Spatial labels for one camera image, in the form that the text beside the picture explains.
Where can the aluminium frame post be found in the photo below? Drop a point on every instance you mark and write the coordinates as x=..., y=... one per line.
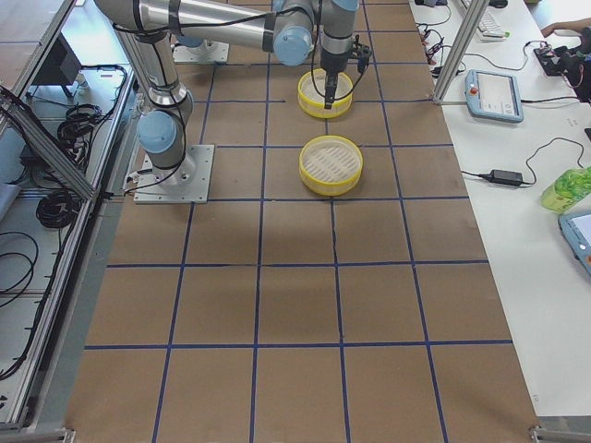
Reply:
x=461, y=41

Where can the green plastic bottle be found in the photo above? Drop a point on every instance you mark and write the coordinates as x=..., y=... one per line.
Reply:
x=567, y=190

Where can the yellow rimmed bamboo steamer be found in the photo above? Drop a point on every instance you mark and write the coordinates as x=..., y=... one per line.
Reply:
x=311, y=93

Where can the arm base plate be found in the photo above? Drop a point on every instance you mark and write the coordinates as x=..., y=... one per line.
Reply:
x=189, y=184

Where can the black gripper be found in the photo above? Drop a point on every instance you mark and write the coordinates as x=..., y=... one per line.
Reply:
x=331, y=73

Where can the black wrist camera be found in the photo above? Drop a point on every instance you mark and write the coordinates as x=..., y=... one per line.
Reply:
x=362, y=54

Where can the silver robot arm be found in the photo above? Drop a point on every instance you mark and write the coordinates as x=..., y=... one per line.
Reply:
x=287, y=32

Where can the teach pendant near post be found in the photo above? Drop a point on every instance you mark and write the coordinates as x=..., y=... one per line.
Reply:
x=493, y=96

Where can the black power adapter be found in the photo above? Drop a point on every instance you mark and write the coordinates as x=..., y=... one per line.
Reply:
x=507, y=178

